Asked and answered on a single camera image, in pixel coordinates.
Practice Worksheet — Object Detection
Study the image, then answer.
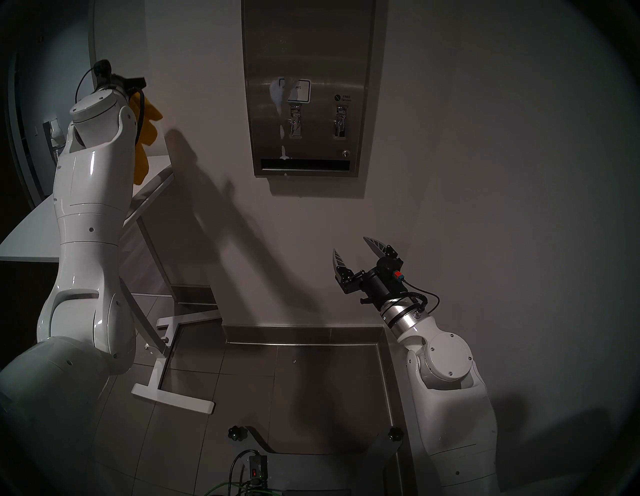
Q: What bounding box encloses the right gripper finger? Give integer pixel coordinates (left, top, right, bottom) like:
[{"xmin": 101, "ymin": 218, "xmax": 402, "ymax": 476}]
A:
[
  {"xmin": 363, "ymin": 236, "xmax": 404, "ymax": 272},
  {"xmin": 332, "ymin": 248, "xmax": 369, "ymax": 295}
]

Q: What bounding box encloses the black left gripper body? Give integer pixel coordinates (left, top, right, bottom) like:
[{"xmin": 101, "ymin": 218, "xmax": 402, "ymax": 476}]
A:
[{"xmin": 101, "ymin": 74, "xmax": 133, "ymax": 99}]

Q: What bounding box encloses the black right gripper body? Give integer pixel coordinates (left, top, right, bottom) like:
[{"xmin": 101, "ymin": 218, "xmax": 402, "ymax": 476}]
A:
[{"xmin": 358, "ymin": 265, "xmax": 407, "ymax": 308}]

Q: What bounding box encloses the yellow microfiber cloth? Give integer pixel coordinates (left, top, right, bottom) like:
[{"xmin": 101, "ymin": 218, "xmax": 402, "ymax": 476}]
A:
[{"xmin": 127, "ymin": 95, "xmax": 164, "ymax": 187}]

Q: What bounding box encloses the clear spray bottle blue liquid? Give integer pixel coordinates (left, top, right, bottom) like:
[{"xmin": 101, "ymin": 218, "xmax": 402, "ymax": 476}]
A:
[{"xmin": 50, "ymin": 119, "xmax": 68, "ymax": 168}]

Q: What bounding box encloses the white blue-edged dispenser label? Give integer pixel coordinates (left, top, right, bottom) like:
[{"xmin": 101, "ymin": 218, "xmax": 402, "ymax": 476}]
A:
[{"xmin": 284, "ymin": 79, "xmax": 312, "ymax": 105}]

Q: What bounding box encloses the white folding table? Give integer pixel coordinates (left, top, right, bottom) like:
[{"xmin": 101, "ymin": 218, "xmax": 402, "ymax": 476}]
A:
[{"xmin": 0, "ymin": 154, "xmax": 223, "ymax": 415}]

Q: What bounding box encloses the black box red indicator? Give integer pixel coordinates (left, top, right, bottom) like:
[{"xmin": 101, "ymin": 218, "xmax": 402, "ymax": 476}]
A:
[{"xmin": 246, "ymin": 452, "xmax": 269, "ymax": 483}]

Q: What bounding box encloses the thick braided black cable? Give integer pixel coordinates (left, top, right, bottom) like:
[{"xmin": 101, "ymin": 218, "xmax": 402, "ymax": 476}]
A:
[
  {"xmin": 131, "ymin": 87, "xmax": 147, "ymax": 146},
  {"xmin": 400, "ymin": 292, "xmax": 431, "ymax": 315}
]

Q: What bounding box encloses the thin black camera cable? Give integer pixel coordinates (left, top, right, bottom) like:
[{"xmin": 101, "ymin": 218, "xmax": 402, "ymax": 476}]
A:
[
  {"xmin": 402, "ymin": 281, "xmax": 442, "ymax": 313},
  {"xmin": 75, "ymin": 65, "xmax": 98, "ymax": 103}
]

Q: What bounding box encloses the stainless steel wall dispenser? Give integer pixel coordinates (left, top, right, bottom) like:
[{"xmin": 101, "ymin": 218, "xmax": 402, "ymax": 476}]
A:
[{"xmin": 241, "ymin": 0, "xmax": 377, "ymax": 178}]

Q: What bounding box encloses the steel robot base plate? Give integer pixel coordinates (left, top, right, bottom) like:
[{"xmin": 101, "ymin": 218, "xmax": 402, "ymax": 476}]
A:
[{"xmin": 247, "ymin": 427, "xmax": 403, "ymax": 496}]

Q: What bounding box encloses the black looped base cable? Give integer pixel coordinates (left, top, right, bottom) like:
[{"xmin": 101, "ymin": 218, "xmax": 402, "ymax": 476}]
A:
[{"xmin": 229, "ymin": 449, "xmax": 258, "ymax": 496}]

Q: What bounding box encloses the green base cable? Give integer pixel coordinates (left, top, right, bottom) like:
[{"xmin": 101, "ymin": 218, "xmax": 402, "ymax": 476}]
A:
[{"xmin": 210, "ymin": 479, "xmax": 251, "ymax": 496}]

